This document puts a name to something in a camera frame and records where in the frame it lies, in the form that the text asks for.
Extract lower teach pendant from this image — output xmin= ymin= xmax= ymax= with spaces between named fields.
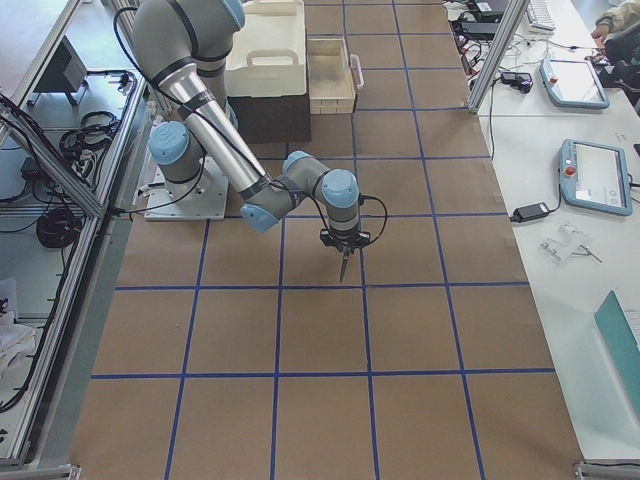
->
xmin=559 ymin=139 xmax=633 ymax=216

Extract black adapter near post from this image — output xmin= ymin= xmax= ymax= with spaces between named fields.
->
xmin=500 ymin=71 xmax=533 ymax=94

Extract teach pendant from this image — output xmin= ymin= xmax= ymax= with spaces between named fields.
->
xmin=539 ymin=58 xmax=610 ymax=110
xmin=559 ymin=139 xmax=633 ymax=216

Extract coiled black cable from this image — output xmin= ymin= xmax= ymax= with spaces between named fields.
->
xmin=35 ymin=204 xmax=81 ymax=250

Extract white plastic tray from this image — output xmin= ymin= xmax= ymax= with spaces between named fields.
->
xmin=225 ymin=1 xmax=307 ymax=98

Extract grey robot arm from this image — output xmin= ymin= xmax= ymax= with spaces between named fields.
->
xmin=132 ymin=1 xmax=374 ymax=256

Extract teal folder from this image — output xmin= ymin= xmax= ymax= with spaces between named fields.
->
xmin=594 ymin=291 xmax=639 ymax=391

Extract upper teach pendant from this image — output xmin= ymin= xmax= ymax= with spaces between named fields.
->
xmin=539 ymin=58 xmax=610 ymax=110

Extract white keyboard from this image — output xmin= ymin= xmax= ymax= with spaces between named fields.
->
xmin=526 ymin=0 xmax=556 ymax=35

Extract aluminium frame post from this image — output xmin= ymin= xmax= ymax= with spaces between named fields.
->
xmin=467 ymin=0 xmax=528 ymax=114

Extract wooden drawer with white handle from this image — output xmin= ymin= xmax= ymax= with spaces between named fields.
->
xmin=307 ymin=37 xmax=364 ymax=115

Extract dark brown drawer cabinet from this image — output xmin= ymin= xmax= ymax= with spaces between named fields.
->
xmin=228 ymin=94 xmax=311 ymax=144

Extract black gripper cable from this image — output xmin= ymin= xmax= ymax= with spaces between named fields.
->
xmin=358 ymin=194 xmax=389 ymax=247

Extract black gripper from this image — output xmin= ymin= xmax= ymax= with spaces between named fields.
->
xmin=319 ymin=228 xmax=369 ymax=250

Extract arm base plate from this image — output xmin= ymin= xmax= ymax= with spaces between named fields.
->
xmin=143 ymin=156 xmax=229 ymax=221

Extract black power adapter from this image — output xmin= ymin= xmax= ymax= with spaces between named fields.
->
xmin=510 ymin=202 xmax=551 ymax=223

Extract grey box on stand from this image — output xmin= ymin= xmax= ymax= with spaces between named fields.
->
xmin=27 ymin=36 xmax=88 ymax=106

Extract grey orange scissors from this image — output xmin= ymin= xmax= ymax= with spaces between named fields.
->
xmin=339 ymin=249 xmax=351 ymax=283

